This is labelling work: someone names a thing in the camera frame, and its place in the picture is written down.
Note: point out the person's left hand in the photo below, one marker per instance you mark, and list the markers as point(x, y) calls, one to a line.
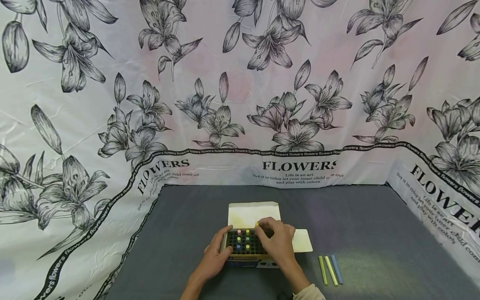
point(214, 256)

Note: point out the person's right hand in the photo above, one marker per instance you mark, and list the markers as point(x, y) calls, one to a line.
point(281, 243)

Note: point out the person's left fingers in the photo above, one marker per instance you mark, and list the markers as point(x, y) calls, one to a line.
point(228, 257)

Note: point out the person's left thumb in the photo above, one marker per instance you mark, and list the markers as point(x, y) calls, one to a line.
point(226, 232)

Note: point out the person's right index finger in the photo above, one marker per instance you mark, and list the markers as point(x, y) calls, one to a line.
point(267, 222)

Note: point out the person's right thumb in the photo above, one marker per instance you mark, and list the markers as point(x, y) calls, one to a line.
point(265, 233)

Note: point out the cardboard chalk box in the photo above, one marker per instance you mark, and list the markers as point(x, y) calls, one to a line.
point(249, 213)

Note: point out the person's left forearm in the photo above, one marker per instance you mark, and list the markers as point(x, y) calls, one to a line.
point(195, 287)

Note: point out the person's right forearm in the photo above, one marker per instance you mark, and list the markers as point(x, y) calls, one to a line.
point(300, 285)

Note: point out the group of coloured chalk sticks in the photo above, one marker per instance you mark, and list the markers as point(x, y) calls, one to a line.
point(243, 239)

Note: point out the green chalk stick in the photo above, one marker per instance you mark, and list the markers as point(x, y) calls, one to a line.
point(323, 270)

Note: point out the long yellow chalk stick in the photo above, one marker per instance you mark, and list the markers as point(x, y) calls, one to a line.
point(331, 271)

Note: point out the blue chalk stick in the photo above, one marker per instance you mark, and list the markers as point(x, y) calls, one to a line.
point(336, 269)

